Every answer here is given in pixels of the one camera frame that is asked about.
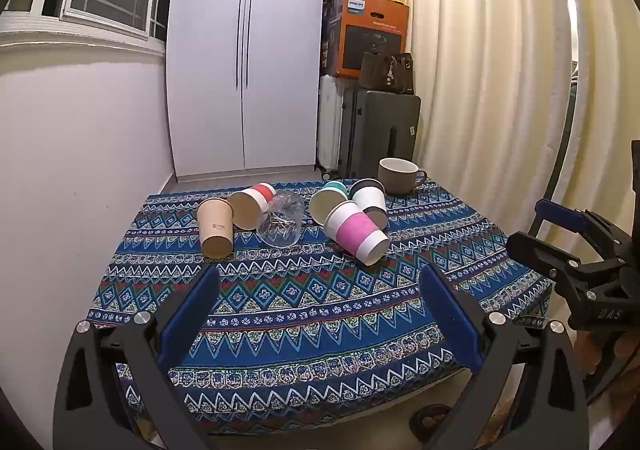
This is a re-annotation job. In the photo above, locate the orange cardboard box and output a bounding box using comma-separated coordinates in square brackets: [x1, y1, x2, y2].
[322, 0, 411, 79]

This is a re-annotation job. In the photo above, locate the plain beige paper cup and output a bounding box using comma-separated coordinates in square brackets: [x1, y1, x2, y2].
[196, 198, 236, 260]

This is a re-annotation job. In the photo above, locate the red sleeve paper cup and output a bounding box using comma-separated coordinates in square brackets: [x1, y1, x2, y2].
[227, 183, 277, 231]

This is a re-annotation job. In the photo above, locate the pink sleeve paper cup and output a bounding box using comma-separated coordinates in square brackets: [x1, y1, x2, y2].
[323, 201, 391, 267]

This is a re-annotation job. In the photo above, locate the teal sleeve paper cup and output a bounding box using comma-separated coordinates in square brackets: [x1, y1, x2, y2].
[309, 181, 348, 227]

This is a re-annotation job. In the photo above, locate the dark grey suitcase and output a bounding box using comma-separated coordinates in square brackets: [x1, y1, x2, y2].
[339, 86, 422, 181]

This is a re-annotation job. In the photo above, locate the cream curtain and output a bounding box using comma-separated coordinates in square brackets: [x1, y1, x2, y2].
[380, 0, 591, 251]

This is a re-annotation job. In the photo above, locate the black caster wheel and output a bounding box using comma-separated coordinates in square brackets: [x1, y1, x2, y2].
[410, 405, 452, 442]

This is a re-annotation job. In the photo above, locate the brown handbag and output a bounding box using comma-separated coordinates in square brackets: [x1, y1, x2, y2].
[359, 51, 415, 96]

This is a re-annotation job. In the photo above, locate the brown ceramic mug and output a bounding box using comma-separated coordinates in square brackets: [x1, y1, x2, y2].
[377, 157, 429, 195]

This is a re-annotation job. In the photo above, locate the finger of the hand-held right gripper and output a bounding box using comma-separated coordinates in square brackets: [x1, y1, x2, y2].
[534, 199, 601, 237]
[506, 231, 584, 282]

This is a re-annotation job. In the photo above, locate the white wardrobe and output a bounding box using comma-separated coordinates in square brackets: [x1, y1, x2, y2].
[165, 0, 332, 183]

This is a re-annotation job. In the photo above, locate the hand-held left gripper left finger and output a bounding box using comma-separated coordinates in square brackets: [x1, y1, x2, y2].
[52, 264, 223, 450]

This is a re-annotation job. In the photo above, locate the white suitcase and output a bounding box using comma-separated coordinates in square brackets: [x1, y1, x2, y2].
[316, 75, 351, 181]

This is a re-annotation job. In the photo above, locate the black sleeve paper cup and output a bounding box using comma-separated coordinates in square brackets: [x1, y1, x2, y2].
[348, 178, 389, 231]

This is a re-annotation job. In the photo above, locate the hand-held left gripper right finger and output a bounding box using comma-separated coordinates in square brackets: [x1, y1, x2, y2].
[419, 262, 591, 450]

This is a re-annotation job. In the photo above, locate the person's right hand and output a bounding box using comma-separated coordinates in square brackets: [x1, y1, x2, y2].
[572, 329, 637, 377]

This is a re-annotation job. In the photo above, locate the blue patterned tablecloth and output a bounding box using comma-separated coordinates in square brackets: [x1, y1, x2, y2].
[85, 178, 553, 423]

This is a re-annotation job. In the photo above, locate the clear plastic cup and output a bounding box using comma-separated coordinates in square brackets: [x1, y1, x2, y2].
[256, 190, 304, 248]

